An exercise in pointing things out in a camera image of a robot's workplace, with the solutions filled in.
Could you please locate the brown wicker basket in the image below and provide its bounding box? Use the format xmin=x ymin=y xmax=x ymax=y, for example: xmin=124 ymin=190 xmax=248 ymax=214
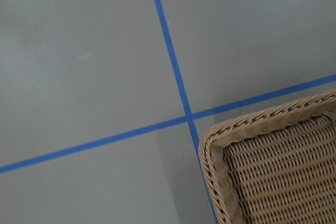
xmin=198 ymin=90 xmax=335 ymax=223

